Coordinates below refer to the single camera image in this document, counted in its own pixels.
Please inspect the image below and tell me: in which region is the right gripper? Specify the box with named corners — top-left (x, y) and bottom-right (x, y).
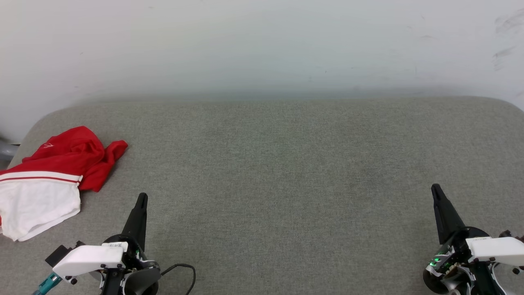
top-left (423, 184), bottom-right (490, 295)

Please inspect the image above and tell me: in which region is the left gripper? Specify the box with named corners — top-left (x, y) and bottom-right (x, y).
top-left (102, 193), bottom-right (160, 274)

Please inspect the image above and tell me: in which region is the red and white basketball jersey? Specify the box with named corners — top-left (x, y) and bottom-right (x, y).
top-left (0, 126), bottom-right (129, 242)

